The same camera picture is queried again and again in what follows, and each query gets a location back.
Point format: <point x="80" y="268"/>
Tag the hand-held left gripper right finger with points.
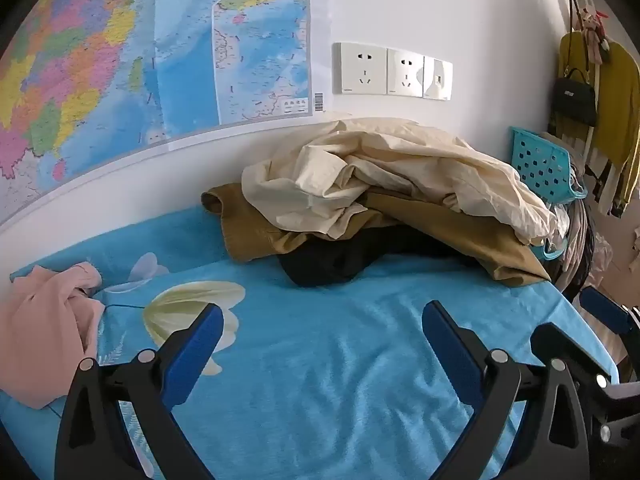
<point x="447" y="350"/>

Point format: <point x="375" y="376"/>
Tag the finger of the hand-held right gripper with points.
<point x="560" y="342"/>
<point x="605" y="310"/>

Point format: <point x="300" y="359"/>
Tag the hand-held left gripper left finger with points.
<point x="200" y="345"/>

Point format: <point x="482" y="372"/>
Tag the cream shirt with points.
<point x="400" y="160"/>

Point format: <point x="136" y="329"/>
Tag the pile of mixed clothes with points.
<point x="580" y="250"/>

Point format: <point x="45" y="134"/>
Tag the mustard brown garment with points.
<point x="465" y="240"/>

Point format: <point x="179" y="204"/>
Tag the blue floral bed sheet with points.
<point x="325" y="360"/>

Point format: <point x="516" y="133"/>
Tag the black garment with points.
<point x="330" y="260"/>

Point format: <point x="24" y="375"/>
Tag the pink garment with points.
<point x="40" y="330"/>

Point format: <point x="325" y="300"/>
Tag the teal plastic basket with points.
<point x="537" y="160"/>

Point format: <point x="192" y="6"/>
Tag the yellow hanging sweater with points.
<point x="620" y="110"/>

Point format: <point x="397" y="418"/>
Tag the black handbag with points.
<point x="575" y="102"/>

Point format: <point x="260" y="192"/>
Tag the pink hanging fabric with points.
<point x="592" y="35"/>

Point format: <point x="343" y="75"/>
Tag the colourful wall map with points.
<point x="100" y="60"/>

